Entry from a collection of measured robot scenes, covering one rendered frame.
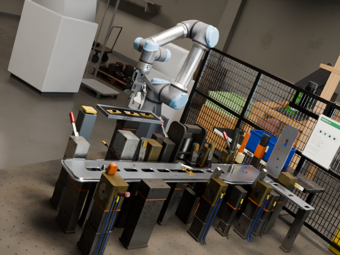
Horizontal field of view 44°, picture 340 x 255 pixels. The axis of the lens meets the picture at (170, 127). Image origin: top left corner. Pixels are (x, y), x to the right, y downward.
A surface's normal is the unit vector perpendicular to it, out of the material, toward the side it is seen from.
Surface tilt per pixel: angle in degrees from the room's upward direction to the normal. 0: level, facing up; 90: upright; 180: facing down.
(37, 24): 90
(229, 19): 90
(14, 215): 0
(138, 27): 90
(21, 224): 0
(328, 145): 90
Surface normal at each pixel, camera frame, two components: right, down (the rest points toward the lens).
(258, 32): -0.52, 0.07
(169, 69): -0.40, -0.24
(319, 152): -0.75, -0.08
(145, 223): 0.56, 0.43
